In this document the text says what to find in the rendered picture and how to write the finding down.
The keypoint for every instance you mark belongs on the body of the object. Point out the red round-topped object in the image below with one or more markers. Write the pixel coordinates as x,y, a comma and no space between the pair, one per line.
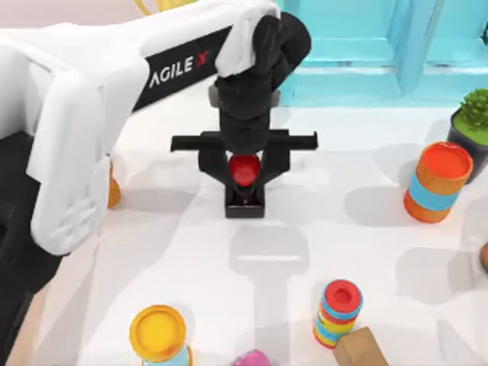
244,169

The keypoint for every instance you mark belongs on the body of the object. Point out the brown wooden block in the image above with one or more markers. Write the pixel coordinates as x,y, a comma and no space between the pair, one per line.
360,348

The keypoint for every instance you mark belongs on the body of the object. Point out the orange object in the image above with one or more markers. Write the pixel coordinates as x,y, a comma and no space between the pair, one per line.
115,188

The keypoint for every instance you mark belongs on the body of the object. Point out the yellow curved object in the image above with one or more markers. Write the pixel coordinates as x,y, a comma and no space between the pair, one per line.
164,5

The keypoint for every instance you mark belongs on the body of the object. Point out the brown rounded object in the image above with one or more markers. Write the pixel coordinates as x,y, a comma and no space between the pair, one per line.
484,257

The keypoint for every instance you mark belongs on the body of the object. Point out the yellow and blue can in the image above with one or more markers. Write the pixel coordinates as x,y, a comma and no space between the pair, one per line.
160,335

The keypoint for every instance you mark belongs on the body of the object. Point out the light blue rack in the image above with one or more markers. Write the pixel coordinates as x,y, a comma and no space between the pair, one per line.
362,49

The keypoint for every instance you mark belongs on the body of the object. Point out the orange and blue can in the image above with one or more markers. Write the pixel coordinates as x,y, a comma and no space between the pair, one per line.
436,183

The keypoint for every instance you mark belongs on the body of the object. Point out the pink rounded object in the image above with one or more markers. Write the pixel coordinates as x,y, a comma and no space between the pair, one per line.
252,359

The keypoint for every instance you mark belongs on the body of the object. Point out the stack of coloured rings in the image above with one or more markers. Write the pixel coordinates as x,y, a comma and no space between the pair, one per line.
337,316

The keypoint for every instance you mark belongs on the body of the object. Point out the black pot with green plant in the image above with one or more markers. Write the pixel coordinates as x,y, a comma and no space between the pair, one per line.
470,126

